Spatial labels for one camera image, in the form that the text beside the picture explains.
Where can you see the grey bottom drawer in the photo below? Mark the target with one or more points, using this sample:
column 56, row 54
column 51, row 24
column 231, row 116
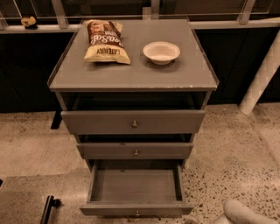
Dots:
column 136, row 188

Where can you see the grey drawer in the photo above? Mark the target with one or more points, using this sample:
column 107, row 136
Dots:
column 136, row 188
column 135, row 150
column 133, row 121

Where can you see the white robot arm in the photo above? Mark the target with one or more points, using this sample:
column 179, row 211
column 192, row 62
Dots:
column 234, row 212

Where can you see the grey drawer cabinet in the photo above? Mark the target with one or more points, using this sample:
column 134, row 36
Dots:
column 184, row 84

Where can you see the grey middle drawer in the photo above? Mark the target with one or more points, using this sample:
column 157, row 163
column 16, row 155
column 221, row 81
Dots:
column 135, row 150

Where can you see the grey top drawer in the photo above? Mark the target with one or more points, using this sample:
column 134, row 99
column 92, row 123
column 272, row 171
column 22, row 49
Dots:
column 133, row 121

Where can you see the white paper bowl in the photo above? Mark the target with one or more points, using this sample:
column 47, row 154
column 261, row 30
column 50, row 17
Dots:
column 161, row 53

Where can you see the brown chip bag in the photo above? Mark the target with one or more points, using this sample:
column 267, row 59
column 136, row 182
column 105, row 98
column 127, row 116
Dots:
column 105, row 43

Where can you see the metal window railing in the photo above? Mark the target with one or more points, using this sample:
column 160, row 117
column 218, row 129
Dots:
column 66, row 15

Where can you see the black floor stand bar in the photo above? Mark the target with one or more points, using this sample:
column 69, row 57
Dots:
column 49, row 204

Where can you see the white diagonal pillar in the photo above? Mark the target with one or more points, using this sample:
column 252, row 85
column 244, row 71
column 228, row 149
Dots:
column 262, row 78

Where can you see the small yellow black object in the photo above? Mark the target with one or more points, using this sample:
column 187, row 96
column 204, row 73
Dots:
column 29, row 22

